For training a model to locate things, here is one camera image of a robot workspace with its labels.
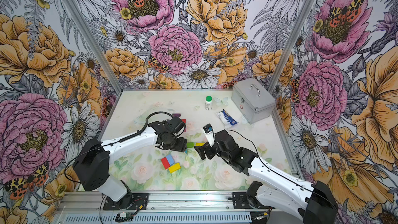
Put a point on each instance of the aluminium front rail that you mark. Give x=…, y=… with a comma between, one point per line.
x=187, y=201

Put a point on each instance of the right aluminium frame post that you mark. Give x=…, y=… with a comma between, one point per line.
x=301, y=17

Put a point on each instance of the silver metal case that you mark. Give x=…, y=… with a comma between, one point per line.
x=253, y=100

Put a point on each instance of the left aluminium frame post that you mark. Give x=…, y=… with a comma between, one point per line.
x=81, y=23

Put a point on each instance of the yellow block lower cluster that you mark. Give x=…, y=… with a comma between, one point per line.
x=174, y=168

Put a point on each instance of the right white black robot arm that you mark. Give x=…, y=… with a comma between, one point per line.
x=312, y=203

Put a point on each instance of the red block lower cluster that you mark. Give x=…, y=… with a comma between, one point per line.
x=165, y=163

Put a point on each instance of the aluminium frame post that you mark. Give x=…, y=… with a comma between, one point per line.
x=301, y=17
x=81, y=23

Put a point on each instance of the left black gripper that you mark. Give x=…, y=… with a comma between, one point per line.
x=180, y=146

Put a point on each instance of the light blue block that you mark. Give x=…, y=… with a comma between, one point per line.
x=170, y=160

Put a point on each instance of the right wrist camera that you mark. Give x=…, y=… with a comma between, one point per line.
x=209, y=134

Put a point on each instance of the small green circuit board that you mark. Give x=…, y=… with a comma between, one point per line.
x=123, y=217

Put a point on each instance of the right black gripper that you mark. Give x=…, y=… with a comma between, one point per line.
x=201, y=153

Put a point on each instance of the white bottle green cap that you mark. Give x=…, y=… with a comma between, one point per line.
x=208, y=103

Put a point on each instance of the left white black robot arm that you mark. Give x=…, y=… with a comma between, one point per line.
x=92, y=164

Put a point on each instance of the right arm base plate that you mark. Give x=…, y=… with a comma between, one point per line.
x=240, y=201

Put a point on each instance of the blue white plastic packet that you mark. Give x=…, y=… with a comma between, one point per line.
x=226, y=119

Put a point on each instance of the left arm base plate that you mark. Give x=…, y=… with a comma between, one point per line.
x=131, y=201

